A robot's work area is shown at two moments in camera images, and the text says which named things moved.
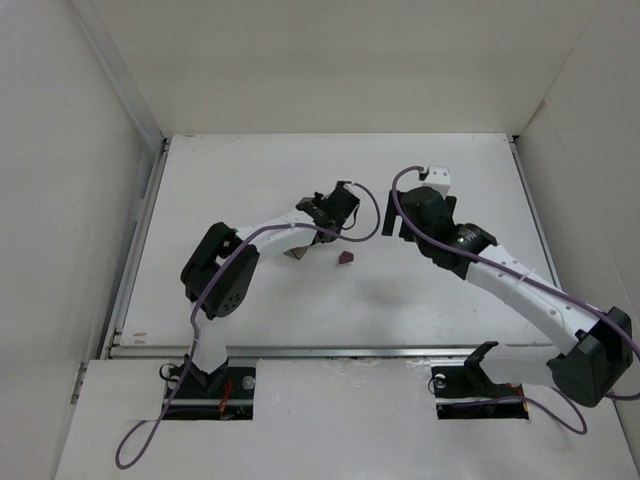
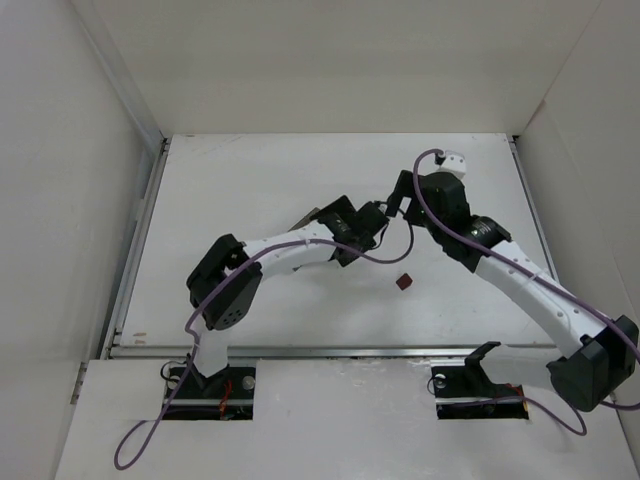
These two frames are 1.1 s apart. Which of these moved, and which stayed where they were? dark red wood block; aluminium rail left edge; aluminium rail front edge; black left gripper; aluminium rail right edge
Moved: black left gripper; dark red wood block
Stayed: aluminium rail right edge; aluminium rail left edge; aluminium rail front edge
